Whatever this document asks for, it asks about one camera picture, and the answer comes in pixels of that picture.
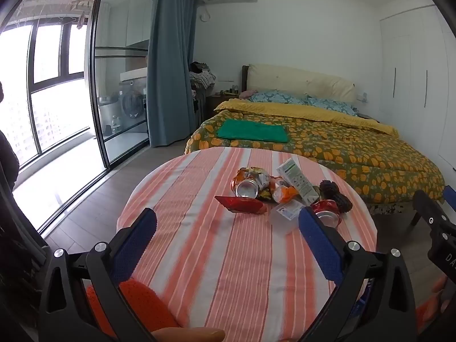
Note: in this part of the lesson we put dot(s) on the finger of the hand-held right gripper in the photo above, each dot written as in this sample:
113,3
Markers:
450,196
429,213

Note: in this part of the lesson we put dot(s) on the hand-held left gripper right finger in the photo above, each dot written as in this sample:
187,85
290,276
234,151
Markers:
319,242

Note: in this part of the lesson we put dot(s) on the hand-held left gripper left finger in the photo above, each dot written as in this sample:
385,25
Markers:
137,242

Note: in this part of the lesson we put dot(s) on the crushed red soda can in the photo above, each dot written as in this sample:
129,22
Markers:
326,211

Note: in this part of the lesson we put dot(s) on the clear plastic container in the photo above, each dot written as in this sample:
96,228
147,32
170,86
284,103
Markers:
285,217

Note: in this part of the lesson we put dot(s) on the orange plastic wrapper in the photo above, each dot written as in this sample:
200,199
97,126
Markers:
285,192

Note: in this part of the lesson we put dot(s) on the white green carton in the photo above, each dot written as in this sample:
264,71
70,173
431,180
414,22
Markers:
295,178

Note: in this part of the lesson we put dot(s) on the black yellow snack packet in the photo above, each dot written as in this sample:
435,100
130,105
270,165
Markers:
264,195

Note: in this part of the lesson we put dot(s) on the red wrapper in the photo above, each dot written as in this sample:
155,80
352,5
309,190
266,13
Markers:
242,205

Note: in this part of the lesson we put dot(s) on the silver snack wrapper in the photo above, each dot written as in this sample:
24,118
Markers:
262,178

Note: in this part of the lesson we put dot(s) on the crushed orange soda can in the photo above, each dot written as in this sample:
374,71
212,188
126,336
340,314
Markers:
245,187

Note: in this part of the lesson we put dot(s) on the person's left hand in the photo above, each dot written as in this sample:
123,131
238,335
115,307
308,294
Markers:
188,335

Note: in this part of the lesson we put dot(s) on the leaf print bed skirt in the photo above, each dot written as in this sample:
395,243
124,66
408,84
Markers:
390,208

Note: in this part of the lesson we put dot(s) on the round table, striped cloth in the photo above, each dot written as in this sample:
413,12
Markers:
221,256

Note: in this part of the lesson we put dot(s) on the white wardrobe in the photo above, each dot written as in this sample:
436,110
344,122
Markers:
416,78

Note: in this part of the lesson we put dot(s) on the green folded cloth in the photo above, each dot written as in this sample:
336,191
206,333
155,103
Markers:
253,131

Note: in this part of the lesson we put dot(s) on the grey washing machine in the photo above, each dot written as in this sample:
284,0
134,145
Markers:
133,105

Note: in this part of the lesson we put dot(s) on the yellow blanket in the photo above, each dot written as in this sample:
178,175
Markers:
285,108

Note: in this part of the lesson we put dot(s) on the blue floral pillow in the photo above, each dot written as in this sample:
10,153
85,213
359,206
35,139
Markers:
278,97
333,105

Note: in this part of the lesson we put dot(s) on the dark cloth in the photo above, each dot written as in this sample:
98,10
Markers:
7,160

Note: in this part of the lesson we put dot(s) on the cream headboard cushion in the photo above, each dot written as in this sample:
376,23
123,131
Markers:
302,80

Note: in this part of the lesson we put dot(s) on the pink cloth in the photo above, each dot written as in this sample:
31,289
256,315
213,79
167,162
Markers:
246,94

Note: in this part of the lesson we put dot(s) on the pile of clothes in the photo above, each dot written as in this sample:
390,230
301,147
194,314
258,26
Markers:
201,74

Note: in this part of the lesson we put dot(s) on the bed with floral cover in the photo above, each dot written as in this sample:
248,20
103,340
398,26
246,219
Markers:
245,78

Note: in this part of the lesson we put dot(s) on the blue grey curtain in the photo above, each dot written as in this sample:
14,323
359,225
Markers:
171,60

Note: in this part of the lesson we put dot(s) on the large black framed window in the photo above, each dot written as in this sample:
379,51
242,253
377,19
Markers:
46,78

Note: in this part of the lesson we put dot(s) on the glass sliding door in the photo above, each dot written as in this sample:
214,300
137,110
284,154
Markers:
121,42

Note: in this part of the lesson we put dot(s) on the ceiling drying rack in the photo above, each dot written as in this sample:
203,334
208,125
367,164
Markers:
60,5

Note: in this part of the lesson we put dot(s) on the white wall socket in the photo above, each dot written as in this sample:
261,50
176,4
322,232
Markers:
362,97

